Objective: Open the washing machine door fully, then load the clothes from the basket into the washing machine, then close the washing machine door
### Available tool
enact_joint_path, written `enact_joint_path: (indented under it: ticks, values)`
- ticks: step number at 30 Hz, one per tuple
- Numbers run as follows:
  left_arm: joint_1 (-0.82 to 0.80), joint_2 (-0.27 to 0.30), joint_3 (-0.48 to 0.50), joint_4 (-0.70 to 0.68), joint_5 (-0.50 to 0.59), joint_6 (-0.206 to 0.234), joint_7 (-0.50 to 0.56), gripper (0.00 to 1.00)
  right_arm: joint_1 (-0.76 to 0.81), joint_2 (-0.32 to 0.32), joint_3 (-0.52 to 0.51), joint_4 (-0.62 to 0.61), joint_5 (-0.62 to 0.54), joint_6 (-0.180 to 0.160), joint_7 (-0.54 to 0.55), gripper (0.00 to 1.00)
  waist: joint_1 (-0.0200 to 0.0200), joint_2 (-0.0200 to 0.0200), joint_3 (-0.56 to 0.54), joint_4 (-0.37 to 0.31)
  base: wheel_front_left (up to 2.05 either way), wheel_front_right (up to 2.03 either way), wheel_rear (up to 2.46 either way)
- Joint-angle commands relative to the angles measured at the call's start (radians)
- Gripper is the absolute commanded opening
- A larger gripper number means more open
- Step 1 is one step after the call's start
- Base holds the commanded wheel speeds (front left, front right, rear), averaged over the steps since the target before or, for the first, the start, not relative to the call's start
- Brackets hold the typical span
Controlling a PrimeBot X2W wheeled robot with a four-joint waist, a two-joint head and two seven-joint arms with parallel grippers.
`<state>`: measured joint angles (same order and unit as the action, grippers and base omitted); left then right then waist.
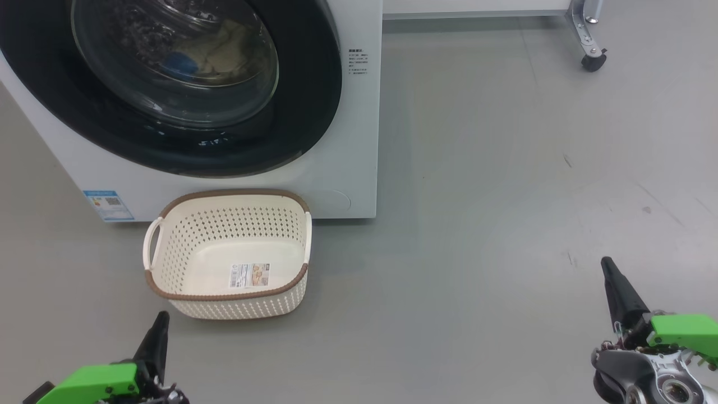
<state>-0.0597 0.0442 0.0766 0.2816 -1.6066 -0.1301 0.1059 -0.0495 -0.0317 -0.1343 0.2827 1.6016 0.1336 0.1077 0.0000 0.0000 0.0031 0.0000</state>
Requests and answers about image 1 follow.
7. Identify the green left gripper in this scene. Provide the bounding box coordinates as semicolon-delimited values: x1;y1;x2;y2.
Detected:
36;310;171;404

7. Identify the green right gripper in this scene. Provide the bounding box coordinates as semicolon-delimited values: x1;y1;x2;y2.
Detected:
600;256;718;365

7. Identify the cream garment with blue trim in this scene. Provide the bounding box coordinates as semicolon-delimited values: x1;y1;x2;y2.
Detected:
163;50;225;79

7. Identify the black round glass washer door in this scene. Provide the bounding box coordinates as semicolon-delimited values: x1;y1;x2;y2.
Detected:
0;0;343;178

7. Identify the cream garment with bear print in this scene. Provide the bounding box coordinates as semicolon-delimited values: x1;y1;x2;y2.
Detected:
194;20;264;79

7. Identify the white front-load washing machine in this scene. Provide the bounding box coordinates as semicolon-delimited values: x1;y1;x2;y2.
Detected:
0;0;384;223

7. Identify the cream basket with brown rim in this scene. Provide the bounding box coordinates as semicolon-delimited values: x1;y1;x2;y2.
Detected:
142;189;312;320

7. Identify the blue energy label sticker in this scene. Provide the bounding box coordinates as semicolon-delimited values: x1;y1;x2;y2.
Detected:
83;190;135;223

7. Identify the metal leg with black caster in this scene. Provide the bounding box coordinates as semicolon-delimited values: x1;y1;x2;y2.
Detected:
567;0;608;72

